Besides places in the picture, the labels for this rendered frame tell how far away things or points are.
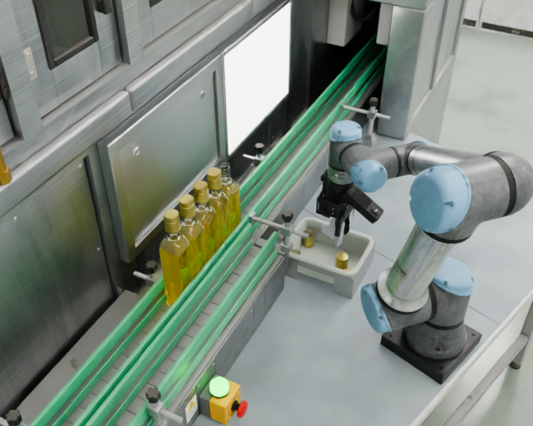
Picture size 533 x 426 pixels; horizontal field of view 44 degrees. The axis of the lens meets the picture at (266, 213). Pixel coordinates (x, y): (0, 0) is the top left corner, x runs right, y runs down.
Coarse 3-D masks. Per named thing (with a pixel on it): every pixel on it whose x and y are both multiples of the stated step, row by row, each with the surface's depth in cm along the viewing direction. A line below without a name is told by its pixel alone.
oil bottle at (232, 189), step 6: (234, 180) 166; (222, 186) 163; (228, 186) 163; (234, 186) 164; (228, 192) 163; (234, 192) 165; (234, 198) 166; (234, 204) 167; (234, 210) 168; (234, 216) 169; (234, 222) 170; (234, 228) 172
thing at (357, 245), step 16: (304, 224) 192; (320, 224) 191; (320, 240) 194; (352, 240) 189; (368, 240) 186; (304, 256) 180; (320, 256) 190; (352, 256) 190; (336, 272) 176; (352, 272) 175
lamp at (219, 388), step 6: (216, 378) 148; (222, 378) 148; (210, 384) 148; (216, 384) 147; (222, 384) 147; (210, 390) 148; (216, 390) 146; (222, 390) 146; (228, 390) 148; (216, 396) 147; (222, 396) 147
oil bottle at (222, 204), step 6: (222, 192) 161; (210, 198) 159; (216, 198) 159; (222, 198) 160; (228, 198) 162; (210, 204) 159; (216, 204) 159; (222, 204) 159; (228, 204) 162; (216, 210) 159; (222, 210) 160; (228, 210) 164; (222, 216) 161; (228, 216) 165; (222, 222) 162; (228, 222) 166; (222, 228) 163; (228, 228) 167; (222, 234) 164; (228, 234) 168; (222, 240) 165
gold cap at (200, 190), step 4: (196, 184) 152; (200, 184) 152; (204, 184) 152; (196, 188) 151; (200, 188) 151; (204, 188) 151; (196, 192) 151; (200, 192) 151; (204, 192) 152; (196, 196) 152; (200, 196) 152; (204, 196) 152; (208, 196) 155; (196, 200) 153; (200, 200) 153; (204, 200) 153; (200, 204) 153
